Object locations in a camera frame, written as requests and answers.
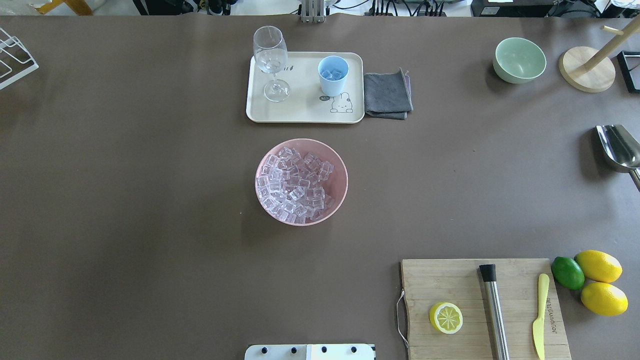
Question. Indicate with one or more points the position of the mint green bowl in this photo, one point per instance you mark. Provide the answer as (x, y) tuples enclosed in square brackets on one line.
[(518, 60)]

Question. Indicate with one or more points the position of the black picture frame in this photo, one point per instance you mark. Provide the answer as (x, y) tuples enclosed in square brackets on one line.
[(629, 62)]

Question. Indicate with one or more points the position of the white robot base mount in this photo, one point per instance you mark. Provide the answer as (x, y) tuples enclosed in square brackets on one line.
[(326, 351)]

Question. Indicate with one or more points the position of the lower whole yellow lemon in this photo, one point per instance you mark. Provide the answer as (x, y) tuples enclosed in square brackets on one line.
[(604, 299)]

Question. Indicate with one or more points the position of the pink bowl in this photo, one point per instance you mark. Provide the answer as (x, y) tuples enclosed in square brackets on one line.
[(338, 185)]

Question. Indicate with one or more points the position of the pile of clear ice cubes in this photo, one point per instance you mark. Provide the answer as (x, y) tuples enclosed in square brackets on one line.
[(293, 187)]

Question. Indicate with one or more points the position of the clear wine glass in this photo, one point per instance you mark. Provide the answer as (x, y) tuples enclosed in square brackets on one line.
[(271, 55)]

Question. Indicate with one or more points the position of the light blue plastic cup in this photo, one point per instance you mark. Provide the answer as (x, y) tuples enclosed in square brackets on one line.
[(332, 73)]

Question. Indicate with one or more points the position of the whole yellow lemon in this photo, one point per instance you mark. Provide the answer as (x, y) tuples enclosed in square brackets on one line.
[(599, 266), (604, 299)]

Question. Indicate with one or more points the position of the cream rabbit serving tray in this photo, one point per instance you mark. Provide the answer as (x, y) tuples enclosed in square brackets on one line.
[(307, 103)]

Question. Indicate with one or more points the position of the steel muddler black tip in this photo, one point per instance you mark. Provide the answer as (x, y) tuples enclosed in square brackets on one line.
[(490, 282)]

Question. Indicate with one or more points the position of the upper whole yellow lemon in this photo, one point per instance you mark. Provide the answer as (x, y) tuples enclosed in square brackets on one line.
[(599, 266)]

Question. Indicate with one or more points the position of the grey folded cloth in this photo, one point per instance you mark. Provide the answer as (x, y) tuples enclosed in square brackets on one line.
[(388, 95)]

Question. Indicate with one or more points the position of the white wire cup rack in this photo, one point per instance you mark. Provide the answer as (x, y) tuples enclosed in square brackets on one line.
[(16, 61)]

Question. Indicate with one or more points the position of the green lime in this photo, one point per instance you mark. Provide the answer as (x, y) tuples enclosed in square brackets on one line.
[(568, 273)]

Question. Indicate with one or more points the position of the half lemon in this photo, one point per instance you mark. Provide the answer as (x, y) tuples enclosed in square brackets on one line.
[(446, 317)]

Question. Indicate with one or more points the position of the stainless steel ice scoop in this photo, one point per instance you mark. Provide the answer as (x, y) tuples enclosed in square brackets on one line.
[(621, 150)]

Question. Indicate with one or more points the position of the yellow plastic knife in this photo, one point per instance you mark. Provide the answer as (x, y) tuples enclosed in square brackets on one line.
[(538, 325)]

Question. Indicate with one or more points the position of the bamboo cutting board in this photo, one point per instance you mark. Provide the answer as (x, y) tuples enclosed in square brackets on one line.
[(427, 282)]

